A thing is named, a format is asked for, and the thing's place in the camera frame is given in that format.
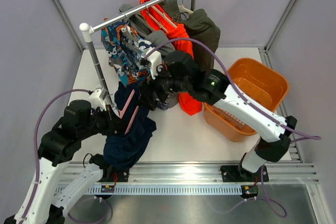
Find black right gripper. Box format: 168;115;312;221
138;60;191;111

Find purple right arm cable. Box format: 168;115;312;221
144;37;322;219

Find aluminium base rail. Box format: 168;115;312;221
51;162;319;196

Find pink plastic hanger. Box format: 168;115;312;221
118;89;140;134

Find grey shorts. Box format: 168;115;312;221
118;3;181;109

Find silver clothes rack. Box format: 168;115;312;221
79;0;196;105

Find white hanger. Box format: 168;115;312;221
178;0;194;14

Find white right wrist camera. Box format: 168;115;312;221
140;49;162;80

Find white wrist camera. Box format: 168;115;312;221
88;88;108;110
140;49;162;80

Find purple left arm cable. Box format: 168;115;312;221
22;89;113;223

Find patterned blue orange shorts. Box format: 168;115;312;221
101;21;154;86

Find orange plastic basket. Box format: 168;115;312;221
204;58;289;142

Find grey hanger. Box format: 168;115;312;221
123;14;154;38

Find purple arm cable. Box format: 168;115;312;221
144;37;322;219
22;89;113;223

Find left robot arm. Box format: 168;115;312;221
4;100;125;223

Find bright orange shorts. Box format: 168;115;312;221
139;0;204;116

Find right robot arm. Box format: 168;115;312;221
138;49;297;180

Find navy blue shorts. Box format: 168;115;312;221
103;82;156;169

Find olive green shorts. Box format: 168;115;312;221
159;0;221;71

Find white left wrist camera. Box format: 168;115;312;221
88;88;108;110

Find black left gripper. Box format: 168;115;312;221
78;104;128;140

